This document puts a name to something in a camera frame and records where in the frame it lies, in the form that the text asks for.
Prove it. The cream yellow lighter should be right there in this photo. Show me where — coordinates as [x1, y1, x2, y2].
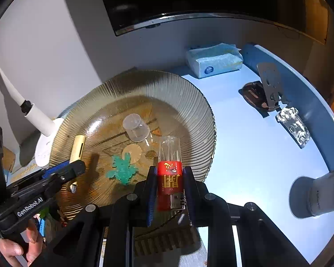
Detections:
[68, 135, 86, 194]

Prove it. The person's left hand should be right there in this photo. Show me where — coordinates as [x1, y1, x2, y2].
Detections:
[0, 218, 44, 267]

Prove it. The green toy figure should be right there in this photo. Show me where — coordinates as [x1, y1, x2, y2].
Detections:
[105, 152, 138, 185]

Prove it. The small clear plastic cup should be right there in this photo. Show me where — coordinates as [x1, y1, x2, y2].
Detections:
[122, 113, 150, 142]

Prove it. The white desk lamp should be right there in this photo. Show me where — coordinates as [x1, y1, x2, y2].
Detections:
[0, 67, 64, 167]

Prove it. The patterned blue table mat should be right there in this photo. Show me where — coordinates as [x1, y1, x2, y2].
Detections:
[5, 163, 209, 267]

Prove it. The amber ribbed glass bowl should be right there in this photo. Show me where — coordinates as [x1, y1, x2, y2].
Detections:
[50, 70, 216, 219]

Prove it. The blue tissue pack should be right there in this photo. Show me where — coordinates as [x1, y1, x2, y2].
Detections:
[186, 43, 244, 78]

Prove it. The white cylindrical post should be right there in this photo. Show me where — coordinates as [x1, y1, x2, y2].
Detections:
[308, 171, 334, 216]

